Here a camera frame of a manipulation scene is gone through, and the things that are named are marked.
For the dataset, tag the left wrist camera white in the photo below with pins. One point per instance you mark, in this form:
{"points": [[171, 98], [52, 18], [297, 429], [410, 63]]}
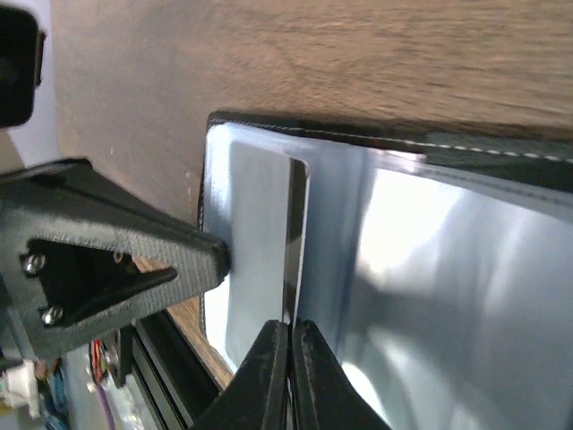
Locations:
{"points": [[22, 45]]}

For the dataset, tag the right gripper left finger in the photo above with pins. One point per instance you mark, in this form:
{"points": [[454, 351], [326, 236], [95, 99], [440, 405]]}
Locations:
{"points": [[256, 398]]}

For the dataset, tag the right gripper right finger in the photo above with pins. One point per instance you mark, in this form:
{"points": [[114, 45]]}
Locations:
{"points": [[323, 396]]}

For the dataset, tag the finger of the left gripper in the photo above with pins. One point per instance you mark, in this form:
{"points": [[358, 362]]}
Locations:
{"points": [[81, 257]]}

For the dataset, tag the black card holder wallet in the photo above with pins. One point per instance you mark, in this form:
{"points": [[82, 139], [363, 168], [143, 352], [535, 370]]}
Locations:
{"points": [[437, 262]]}

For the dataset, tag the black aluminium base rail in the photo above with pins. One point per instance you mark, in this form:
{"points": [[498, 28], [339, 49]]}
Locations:
{"points": [[175, 384]]}

